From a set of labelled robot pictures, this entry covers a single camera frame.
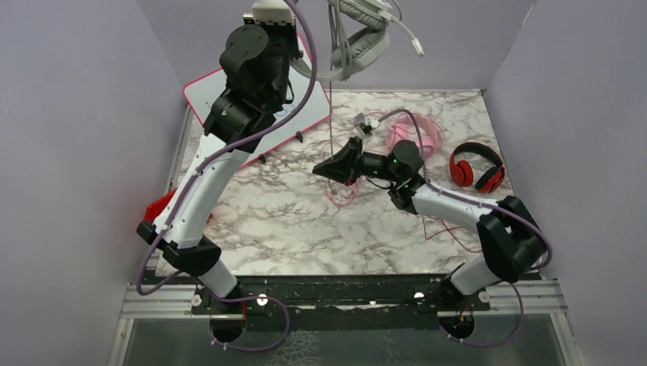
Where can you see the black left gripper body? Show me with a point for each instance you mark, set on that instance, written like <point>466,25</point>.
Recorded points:
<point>282,41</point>

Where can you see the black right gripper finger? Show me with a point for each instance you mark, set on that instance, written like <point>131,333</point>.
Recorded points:
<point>343,172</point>
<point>349,153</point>

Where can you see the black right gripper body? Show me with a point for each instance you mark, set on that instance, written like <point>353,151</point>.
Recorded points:
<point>375,165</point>

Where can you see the grey white headphones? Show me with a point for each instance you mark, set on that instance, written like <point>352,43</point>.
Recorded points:
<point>354,53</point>

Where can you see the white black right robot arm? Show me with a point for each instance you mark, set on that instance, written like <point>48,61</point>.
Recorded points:
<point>511,242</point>

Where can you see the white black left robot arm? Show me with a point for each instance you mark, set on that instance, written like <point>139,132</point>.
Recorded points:
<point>237,120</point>

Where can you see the pink headphones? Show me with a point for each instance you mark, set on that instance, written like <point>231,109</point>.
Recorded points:
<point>428,135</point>

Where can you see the red plastic bin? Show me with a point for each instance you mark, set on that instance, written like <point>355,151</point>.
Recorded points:
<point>157,207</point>

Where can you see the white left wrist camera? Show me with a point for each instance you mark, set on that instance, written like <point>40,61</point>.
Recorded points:
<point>270,12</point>

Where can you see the black metal base rail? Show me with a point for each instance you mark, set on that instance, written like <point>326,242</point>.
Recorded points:
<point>333,302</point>

